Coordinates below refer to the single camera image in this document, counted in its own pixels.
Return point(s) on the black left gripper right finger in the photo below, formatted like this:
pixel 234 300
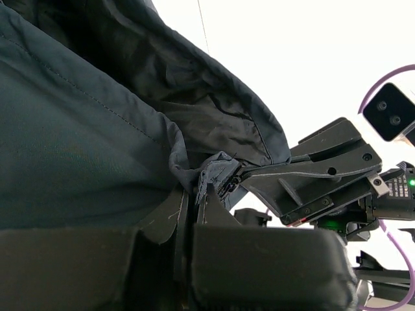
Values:
pixel 242 267

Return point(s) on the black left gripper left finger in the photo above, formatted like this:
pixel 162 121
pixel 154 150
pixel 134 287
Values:
pixel 95 268

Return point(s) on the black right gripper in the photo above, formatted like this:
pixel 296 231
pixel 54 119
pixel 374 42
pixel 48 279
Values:
pixel 326 184

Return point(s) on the dark navy jacket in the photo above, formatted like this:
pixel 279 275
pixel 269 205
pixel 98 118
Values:
pixel 105 109

